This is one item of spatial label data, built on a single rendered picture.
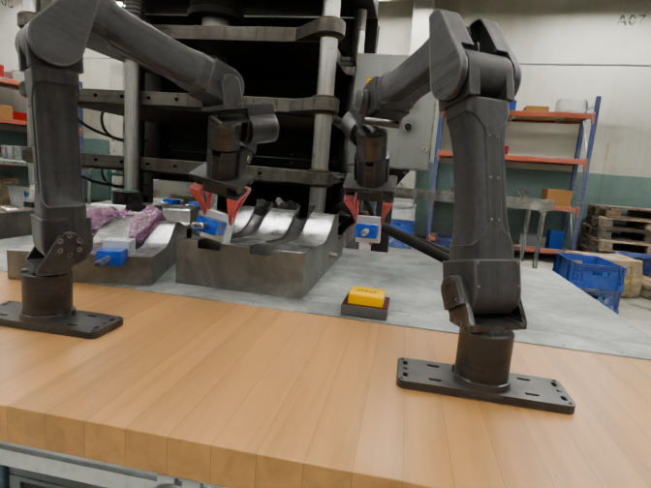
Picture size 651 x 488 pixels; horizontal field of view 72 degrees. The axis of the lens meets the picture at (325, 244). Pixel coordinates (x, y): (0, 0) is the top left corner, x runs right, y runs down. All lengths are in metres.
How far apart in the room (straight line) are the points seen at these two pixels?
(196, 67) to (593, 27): 7.47
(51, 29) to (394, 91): 0.48
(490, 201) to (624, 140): 7.34
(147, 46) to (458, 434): 0.65
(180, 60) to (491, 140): 0.47
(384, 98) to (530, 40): 7.10
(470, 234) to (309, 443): 0.29
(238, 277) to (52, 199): 0.36
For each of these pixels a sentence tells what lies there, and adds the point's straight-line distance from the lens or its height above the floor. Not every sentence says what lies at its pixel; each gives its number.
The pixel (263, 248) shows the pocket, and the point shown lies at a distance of 0.90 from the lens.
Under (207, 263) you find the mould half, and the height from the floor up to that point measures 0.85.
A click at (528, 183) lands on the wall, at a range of 7.58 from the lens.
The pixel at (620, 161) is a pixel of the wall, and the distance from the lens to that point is 7.86.
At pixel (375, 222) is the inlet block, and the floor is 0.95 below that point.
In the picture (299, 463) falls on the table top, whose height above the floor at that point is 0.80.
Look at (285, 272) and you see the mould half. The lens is 0.85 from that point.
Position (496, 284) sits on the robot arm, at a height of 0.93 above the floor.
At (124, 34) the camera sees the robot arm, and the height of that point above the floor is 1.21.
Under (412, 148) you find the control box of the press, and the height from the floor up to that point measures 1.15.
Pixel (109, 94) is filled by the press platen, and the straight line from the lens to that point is 2.01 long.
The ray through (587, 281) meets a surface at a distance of 4.46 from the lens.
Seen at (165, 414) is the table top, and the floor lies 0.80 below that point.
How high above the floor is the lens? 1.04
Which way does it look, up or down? 9 degrees down
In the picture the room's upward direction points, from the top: 4 degrees clockwise
